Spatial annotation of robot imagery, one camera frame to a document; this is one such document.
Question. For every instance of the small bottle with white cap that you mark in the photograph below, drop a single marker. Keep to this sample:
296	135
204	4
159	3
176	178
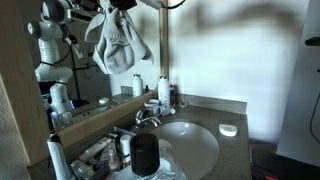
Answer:
125	146

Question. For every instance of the white mug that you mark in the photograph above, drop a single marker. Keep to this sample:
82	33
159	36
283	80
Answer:
153	107

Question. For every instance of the wood framed wall mirror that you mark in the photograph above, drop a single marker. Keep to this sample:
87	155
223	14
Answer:
150	80

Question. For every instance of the small glass bottle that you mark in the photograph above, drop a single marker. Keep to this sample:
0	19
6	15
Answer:
113	161

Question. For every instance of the white rounded soap box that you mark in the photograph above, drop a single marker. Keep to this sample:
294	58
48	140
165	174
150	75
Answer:
228	130

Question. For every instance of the chrome faucet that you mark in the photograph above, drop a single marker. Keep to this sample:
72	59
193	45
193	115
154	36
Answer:
146	120

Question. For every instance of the silver cylindrical jar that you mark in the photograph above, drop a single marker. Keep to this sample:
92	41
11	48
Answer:
82	169

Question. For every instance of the white oval sink basin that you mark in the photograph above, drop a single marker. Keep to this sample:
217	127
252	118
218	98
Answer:
193	150

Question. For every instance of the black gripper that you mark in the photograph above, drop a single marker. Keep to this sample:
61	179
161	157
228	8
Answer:
123	4

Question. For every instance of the white cream tube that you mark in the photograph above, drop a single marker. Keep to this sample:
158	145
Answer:
96	149

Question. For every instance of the tall white bottle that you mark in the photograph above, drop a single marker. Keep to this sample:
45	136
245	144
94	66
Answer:
163	95

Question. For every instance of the grey toiletry tray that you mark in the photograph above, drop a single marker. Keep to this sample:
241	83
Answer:
126	130

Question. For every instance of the white spray bottle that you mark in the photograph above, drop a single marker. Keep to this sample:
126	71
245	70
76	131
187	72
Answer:
58	160

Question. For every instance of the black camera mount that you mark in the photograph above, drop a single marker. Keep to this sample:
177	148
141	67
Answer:
313	41

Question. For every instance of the red capped spray can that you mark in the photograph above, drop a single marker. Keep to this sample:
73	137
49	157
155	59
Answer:
172	96

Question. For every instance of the clear mouthwash bottle black cap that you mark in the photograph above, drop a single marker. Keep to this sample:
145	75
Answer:
145	155

